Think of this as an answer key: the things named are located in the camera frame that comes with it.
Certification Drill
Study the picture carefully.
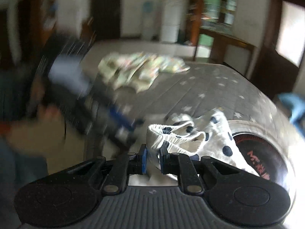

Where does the white polka dot garment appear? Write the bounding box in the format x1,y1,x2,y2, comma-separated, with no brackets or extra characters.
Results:
145,109,257,186

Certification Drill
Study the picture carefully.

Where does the round black induction cooktop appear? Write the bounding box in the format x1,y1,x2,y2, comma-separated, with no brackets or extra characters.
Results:
229,120,296,199

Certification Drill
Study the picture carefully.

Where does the pastel patterned garment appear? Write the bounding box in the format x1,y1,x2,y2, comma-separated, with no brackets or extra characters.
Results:
98,52,190,93

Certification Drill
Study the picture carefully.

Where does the grey quilted star table cover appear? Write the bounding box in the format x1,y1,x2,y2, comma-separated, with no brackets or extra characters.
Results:
81,52,296,187

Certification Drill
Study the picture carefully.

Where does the dark interior door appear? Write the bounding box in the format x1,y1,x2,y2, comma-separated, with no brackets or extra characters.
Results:
91,0,121,41

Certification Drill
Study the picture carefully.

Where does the water dispenser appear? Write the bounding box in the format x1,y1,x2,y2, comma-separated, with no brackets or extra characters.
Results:
141,1,155,41

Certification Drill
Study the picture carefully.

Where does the blue covered sofa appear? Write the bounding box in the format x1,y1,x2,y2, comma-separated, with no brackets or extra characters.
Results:
278,93,304,135

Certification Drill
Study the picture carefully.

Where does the white refrigerator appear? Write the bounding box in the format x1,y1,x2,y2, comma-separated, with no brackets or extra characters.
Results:
160,0,182,44

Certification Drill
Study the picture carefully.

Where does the wooden counter table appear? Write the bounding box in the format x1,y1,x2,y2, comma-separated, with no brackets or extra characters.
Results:
192,27,255,76

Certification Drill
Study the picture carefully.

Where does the wooden shelf cabinet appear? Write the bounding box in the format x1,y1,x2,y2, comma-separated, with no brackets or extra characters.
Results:
185,0,237,46

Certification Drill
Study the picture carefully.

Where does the dark wooden door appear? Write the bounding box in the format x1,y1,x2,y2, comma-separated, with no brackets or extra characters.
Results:
250,0,304,99

